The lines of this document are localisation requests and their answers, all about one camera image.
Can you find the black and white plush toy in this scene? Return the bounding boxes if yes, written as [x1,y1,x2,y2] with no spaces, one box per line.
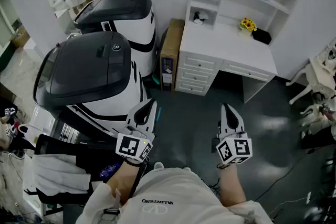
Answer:
[193,10,208,25]

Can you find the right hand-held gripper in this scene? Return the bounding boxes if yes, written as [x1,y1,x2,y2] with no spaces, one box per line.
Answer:
[216,103,253,165]

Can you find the black chair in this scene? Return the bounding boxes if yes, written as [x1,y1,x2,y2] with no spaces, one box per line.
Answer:
[34,133,92,205]

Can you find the black box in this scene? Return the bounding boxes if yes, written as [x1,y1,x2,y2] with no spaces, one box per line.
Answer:
[251,28,272,45]

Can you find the white desk with shelves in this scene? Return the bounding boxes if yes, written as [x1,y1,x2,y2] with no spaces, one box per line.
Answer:
[185,0,311,45]

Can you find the black strap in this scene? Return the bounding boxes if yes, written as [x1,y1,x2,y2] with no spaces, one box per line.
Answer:
[128,161,148,200]

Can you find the blue printed packet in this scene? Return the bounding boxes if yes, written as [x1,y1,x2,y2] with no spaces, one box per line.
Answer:
[98,162,121,178]

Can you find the small white desk drawer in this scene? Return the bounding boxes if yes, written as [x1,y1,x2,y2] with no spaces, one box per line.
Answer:
[175,80,212,95]
[178,67,219,84]
[183,51,224,71]

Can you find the white carved chair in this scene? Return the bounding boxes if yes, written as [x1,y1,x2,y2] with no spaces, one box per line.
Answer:
[300,102,336,126]
[285,39,336,105]

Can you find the person's white shirt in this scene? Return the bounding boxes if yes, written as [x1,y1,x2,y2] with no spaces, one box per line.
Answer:
[76,167,275,224]

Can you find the tall brown cardboard carton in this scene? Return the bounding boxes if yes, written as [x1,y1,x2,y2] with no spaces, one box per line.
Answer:
[159,18,186,92]

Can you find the black wristband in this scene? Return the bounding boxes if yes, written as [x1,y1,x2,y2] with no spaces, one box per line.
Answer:
[122,157,143,168]

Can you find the black floor cable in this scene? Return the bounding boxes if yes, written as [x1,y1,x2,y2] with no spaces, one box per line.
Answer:
[254,148,316,202]

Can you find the white cloth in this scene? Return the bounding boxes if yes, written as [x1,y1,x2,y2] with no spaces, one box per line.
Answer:
[33,154,91,195]

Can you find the yellow flowers in pot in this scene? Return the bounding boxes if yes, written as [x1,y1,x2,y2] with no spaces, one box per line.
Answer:
[238,17,258,37]

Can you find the white black-topped service robot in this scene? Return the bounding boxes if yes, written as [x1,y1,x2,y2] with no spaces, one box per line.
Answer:
[33,30,149,140]
[74,0,158,78]

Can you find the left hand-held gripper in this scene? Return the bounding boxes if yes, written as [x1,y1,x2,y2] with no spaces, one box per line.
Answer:
[115,98,158,162]

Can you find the person's left forearm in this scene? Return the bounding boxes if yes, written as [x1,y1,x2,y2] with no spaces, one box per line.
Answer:
[106,161,142,207]

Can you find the wide white desk drawer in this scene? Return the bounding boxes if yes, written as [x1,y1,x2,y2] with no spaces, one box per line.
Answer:
[221,59,272,82]

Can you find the person's right forearm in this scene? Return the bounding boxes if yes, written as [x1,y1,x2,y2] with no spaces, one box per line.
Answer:
[219,165,247,204]

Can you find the white wooden desk with drawers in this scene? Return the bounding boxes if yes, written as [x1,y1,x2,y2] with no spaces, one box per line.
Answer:
[174,19,278,104]

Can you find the white floor cable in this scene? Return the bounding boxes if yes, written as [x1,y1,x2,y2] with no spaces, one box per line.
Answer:
[267,191,312,216]

